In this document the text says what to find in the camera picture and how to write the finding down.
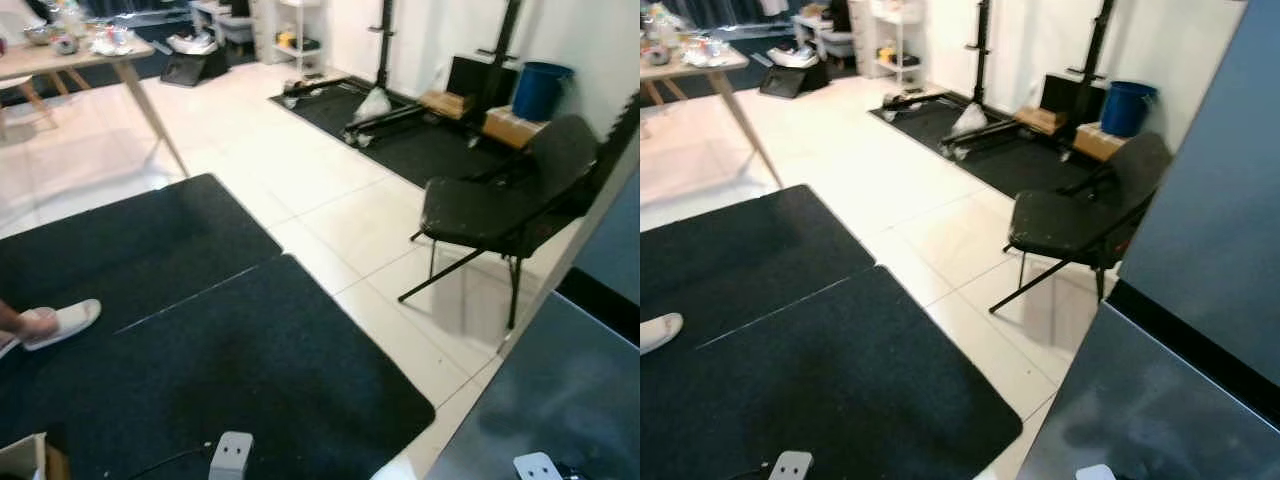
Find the white shelf rack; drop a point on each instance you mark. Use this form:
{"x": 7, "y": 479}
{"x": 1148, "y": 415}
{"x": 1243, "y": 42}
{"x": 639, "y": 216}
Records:
{"x": 895, "y": 50}
{"x": 300, "y": 45}

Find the open cardboard box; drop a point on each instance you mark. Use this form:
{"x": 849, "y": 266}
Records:
{"x": 25, "y": 460}

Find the white plastic bag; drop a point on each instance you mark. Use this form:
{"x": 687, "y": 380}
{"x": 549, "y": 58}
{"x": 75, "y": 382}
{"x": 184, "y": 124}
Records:
{"x": 373, "y": 105}
{"x": 970, "y": 122}

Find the large black floor mat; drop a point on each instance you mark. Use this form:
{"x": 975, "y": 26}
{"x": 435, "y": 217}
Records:
{"x": 1020, "y": 165}
{"x": 430, "y": 150}

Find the white slipper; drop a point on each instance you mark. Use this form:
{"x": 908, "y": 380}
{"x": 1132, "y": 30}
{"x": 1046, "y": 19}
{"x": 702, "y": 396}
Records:
{"x": 660, "y": 332}
{"x": 70, "y": 320}

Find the black folding chair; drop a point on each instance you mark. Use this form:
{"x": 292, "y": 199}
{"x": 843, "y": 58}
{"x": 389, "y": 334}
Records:
{"x": 1060, "y": 225}
{"x": 470, "y": 210}

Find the black case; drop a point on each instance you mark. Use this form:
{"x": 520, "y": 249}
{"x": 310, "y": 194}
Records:
{"x": 1065, "y": 98}
{"x": 470, "y": 80}

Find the black metal gantry stand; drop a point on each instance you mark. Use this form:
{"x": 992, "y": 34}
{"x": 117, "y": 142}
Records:
{"x": 385, "y": 45}
{"x": 984, "y": 50}

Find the silver fridge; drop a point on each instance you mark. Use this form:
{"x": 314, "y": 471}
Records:
{"x": 560, "y": 400}
{"x": 1210, "y": 200}

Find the silver fridge door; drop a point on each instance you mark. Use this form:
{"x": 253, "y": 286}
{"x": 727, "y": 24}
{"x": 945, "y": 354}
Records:
{"x": 1150, "y": 420}
{"x": 550, "y": 410}

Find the blue bucket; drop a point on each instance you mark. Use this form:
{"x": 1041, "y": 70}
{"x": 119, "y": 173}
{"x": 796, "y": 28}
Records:
{"x": 1127, "y": 112}
{"x": 540, "y": 95}

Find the brown cardboard box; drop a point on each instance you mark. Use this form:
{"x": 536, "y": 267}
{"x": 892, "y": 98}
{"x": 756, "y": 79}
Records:
{"x": 1098, "y": 142}
{"x": 1040, "y": 120}
{"x": 443, "y": 103}
{"x": 510, "y": 128}

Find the light wooden table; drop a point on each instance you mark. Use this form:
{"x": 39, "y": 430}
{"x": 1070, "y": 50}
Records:
{"x": 690, "y": 70}
{"x": 60, "y": 60}

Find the person bare foot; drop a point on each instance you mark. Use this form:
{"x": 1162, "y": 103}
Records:
{"x": 20, "y": 322}

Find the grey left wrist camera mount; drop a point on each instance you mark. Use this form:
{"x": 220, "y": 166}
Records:
{"x": 231, "y": 458}
{"x": 790, "y": 468}

